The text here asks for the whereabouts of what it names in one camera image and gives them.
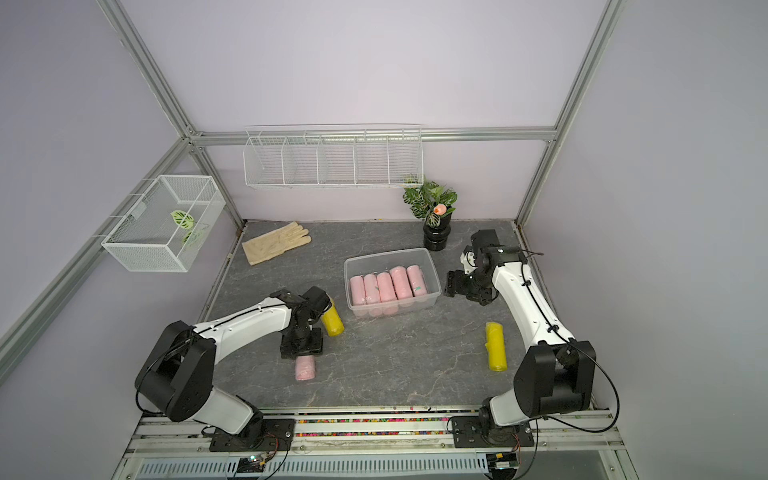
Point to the potted plant black pot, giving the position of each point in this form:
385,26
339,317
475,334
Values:
432,203

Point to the pink roll with green sticker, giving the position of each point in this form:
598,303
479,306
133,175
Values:
386,288

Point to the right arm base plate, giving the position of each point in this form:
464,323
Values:
476,432

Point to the white ventilation grille strip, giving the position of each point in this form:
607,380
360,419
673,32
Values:
327,466

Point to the aluminium frame rails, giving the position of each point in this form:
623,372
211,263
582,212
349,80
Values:
19,340

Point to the white wire wall shelf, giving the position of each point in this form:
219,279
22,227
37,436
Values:
332,155

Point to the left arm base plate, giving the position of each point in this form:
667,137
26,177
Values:
265,435

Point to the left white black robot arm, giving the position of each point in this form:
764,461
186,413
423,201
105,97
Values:
177,377

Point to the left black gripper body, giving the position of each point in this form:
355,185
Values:
302,341

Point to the white mesh basket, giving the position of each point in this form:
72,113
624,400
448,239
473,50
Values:
165,228

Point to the clear plastic storage box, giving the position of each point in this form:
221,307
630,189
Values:
384,262

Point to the yellow trash bag roll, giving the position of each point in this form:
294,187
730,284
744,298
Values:
495,346
332,321

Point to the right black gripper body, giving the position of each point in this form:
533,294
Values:
470,285

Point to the beige work glove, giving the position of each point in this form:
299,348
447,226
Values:
275,243

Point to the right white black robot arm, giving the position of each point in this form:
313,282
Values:
556,374

